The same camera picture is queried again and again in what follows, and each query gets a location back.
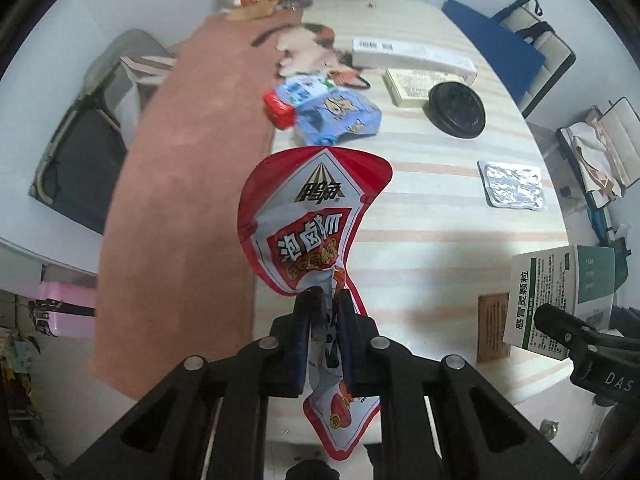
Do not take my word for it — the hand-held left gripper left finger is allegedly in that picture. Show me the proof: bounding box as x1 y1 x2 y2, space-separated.
65 289 323 480

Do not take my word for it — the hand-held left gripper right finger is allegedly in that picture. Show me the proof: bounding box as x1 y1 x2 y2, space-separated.
334 289 582 480

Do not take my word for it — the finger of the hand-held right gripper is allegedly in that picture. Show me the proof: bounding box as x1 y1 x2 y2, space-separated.
533 303 640 361

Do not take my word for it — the green white medicine box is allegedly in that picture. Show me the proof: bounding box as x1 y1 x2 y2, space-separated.
502 245 617 362

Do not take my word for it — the red white snack packet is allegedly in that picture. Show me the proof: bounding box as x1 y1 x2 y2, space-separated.
236 146 394 462

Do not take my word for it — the brown card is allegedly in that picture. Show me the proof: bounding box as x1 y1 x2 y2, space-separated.
477 294 513 364

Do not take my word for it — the striped tablecloth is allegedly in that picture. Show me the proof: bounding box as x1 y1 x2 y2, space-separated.
250 0 581 446

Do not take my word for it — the silver blister pack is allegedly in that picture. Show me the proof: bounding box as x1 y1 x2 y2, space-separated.
477 160 549 211

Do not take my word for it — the white printed tote bag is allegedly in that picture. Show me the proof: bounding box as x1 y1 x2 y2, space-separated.
556 97 640 211

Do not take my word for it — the pink table cloth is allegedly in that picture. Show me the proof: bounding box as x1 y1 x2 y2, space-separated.
91 9 307 402

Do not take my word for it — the pink suitcase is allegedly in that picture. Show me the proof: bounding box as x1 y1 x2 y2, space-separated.
29 280 97 339

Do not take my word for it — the blue snack packet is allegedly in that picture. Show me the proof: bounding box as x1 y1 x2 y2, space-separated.
294 87 382 147

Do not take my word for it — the black round lid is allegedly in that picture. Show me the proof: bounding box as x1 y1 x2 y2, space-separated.
428 81 486 137

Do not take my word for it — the small red packet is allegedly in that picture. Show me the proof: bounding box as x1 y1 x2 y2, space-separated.
263 89 299 132

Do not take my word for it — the beige flat box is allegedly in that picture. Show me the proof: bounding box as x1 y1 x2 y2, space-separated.
383 67 469 108

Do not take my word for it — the white black-framed chair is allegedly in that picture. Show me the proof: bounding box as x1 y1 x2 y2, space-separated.
491 0 577 117

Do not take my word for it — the blue folder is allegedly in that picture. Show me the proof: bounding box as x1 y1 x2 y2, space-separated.
440 0 545 107

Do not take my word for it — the grey folding chair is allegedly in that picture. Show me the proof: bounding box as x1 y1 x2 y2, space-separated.
27 28 177 236

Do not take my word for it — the long white box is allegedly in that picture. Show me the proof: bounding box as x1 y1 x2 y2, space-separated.
351 37 479 84

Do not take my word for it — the cat-shaped printed mat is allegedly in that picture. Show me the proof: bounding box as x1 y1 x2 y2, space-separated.
250 22 372 91

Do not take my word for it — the orange snack wrapper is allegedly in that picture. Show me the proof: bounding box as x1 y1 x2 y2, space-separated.
226 0 277 22

